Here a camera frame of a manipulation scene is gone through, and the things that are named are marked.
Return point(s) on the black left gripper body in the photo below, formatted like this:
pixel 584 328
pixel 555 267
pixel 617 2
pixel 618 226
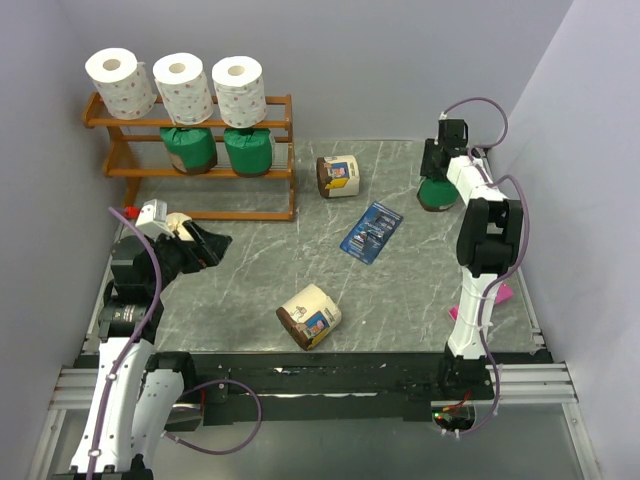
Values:
pixel 176 256

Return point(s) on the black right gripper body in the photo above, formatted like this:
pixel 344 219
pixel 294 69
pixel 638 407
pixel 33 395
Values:
pixel 427 164

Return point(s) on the cream roll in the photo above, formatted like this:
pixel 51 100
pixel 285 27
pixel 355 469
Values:
pixel 309 316
pixel 176 223

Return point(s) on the green roll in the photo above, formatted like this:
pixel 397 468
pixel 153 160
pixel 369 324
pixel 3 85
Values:
pixel 437 195
pixel 250 151
pixel 192 151

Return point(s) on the cartoon roll back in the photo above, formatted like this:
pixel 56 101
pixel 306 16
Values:
pixel 338 176

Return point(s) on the cream roll front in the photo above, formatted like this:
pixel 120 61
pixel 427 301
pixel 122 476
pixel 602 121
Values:
pixel 309 316

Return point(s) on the white dotted roll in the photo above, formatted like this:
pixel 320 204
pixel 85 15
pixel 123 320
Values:
pixel 183 86
pixel 122 82
pixel 239 89

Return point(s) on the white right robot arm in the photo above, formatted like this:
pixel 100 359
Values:
pixel 487 248

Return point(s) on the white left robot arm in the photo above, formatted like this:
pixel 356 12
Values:
pixel 136 387

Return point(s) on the orange wooden shelf rack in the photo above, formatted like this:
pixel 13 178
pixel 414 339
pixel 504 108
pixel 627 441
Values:
pixel 138 155

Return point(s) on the blue razor blister pack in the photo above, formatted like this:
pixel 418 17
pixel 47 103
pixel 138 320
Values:
pixel 370 234

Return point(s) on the pink small box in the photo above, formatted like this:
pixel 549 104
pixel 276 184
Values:
pixel 504 293

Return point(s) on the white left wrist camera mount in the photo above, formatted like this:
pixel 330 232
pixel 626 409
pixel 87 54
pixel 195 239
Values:
pixel 150 219

